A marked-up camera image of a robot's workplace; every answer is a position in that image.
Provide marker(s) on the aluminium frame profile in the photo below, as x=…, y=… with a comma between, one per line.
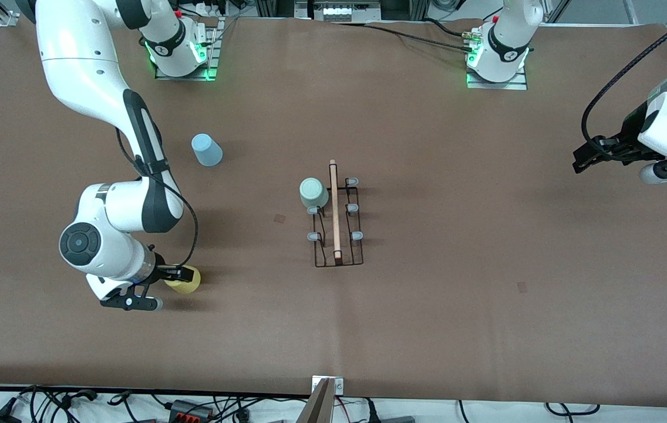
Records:
x=275, y=7

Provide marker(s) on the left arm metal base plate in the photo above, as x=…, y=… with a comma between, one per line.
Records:
x=515, y=86

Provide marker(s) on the small metal bracket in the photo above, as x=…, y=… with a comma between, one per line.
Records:
x=338, y=385

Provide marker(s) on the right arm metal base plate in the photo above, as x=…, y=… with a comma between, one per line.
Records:
x=214, y=59

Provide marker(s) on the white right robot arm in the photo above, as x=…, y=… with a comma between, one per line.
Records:
x=75, y=59

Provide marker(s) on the yellow plastic cup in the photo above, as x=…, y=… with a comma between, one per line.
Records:
x=188, y=286

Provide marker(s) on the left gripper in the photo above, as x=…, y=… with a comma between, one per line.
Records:
x=630, y=133

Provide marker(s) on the black orange connector box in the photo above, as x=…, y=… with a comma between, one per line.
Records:
x=189, y=410

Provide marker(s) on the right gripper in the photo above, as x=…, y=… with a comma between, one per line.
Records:
x=161, y=271

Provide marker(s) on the brown wooden beam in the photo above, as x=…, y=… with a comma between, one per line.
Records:
x=319, y=408

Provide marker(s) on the light blue plastic cup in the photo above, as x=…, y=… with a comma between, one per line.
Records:
x=207, y=151

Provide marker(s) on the brown table cover sheet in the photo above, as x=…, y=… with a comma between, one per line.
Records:
x=427, y=323

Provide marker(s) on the mint green plastic cup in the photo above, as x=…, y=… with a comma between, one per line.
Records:
x=314, y=192

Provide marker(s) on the white device with slots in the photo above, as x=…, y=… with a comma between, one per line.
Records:
x=339, y=12

